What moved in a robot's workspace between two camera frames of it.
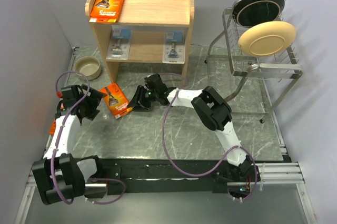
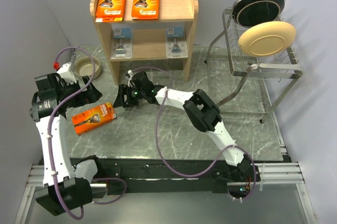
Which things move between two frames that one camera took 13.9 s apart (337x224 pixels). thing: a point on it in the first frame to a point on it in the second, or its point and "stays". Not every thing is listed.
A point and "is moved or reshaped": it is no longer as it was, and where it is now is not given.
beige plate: [267, 38] stays
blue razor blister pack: [174, 44] is moved or reshaped
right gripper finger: [139, 108] to [133, 103]
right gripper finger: [134, 102] to [122, 97]
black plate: [253, 9] stays
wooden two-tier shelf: [154, 25] is moved or reshaped
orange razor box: [108, 5] is moved or reshaped
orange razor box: [116, 100] to [145, 4]
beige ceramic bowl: [89, 66] stays
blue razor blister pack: [119, 42] is moved or reshaped
